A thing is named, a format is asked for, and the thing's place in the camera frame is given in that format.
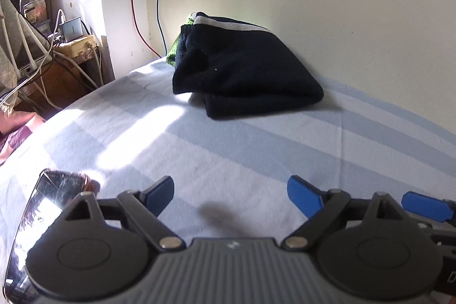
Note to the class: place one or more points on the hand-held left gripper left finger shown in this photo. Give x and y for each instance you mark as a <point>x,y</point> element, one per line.
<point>162,192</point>

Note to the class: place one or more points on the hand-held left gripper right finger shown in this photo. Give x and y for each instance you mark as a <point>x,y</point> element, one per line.
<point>302,193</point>

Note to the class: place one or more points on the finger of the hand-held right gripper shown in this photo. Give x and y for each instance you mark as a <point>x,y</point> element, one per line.
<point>427,205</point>

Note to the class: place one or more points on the navy and green knit sweater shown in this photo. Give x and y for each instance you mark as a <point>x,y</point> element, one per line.
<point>242,76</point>

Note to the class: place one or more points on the smartphone with cracked screen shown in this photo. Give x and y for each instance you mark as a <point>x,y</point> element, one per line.
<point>46,197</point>

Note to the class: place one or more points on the wooden side table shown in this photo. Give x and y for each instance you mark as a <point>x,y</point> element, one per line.
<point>71,76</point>

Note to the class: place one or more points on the maroon cloth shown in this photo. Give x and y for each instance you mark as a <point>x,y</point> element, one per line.
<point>17,133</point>

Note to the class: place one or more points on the cream extension socket box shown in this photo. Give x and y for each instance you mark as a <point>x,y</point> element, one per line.
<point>76,45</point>

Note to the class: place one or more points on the grey power adapter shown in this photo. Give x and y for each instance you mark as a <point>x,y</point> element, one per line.
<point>71,29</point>

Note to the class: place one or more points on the white wifi router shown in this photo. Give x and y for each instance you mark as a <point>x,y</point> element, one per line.
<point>30,54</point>

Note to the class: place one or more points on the beige dotted cloth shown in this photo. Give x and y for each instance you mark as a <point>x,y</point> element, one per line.
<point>6,51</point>

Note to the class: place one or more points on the glass jar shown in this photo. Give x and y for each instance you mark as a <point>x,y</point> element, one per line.
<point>35,9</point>

